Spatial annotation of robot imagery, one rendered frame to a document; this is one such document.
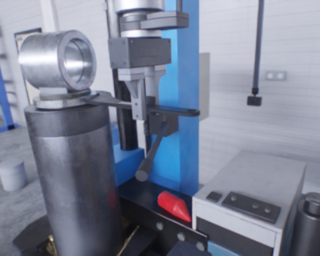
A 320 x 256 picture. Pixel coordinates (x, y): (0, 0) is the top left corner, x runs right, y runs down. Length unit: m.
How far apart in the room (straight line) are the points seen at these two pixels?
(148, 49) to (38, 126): 0.32
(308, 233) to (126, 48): 0.55
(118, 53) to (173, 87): 0.49
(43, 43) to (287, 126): 2.17
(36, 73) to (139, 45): 0.30
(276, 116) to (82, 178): 2.05
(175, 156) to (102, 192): 0.39
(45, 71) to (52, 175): 0.25
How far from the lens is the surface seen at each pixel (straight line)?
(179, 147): 0.94
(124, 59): 0.41
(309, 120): 2.40
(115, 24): 0.97
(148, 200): 0.89
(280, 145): 2.51
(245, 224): 0.67
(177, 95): 0.88
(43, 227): 1.02
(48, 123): 0.60
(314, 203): 0.63
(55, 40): 0.60
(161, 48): 0.48
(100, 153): 0.64
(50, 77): 0.61
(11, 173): 3.49
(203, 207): 0.70
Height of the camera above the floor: 1.59
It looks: 18 degrees down
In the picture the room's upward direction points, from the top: 3 degrees counter-clockwise
